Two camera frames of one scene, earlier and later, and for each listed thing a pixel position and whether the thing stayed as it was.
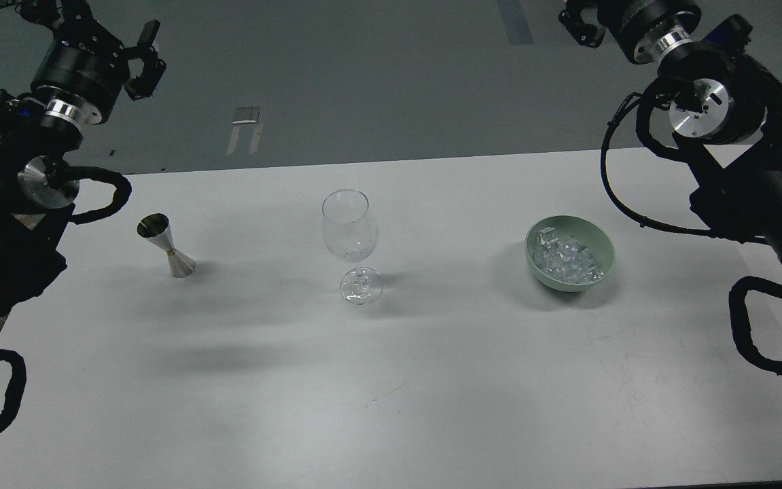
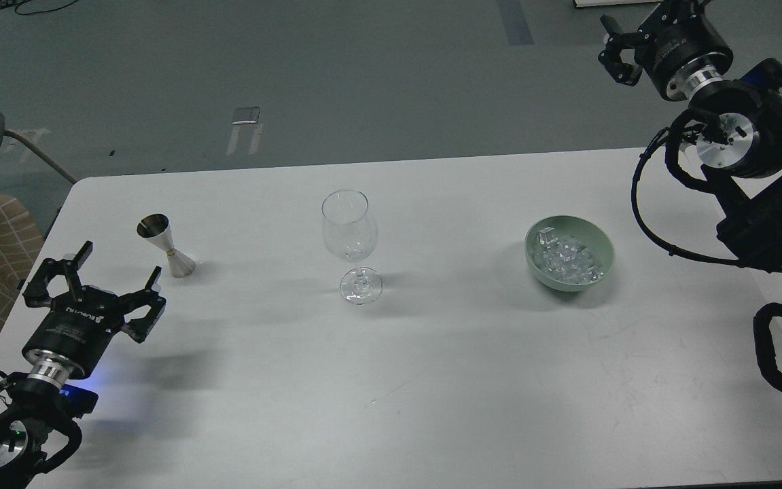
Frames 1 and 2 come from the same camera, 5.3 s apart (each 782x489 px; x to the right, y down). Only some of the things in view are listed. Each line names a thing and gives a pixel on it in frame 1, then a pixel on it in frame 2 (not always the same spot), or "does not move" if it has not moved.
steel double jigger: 157,227 does not move
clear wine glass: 350,229 does not move
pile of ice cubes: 564,258 does not move
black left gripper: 81,71 → 68,341
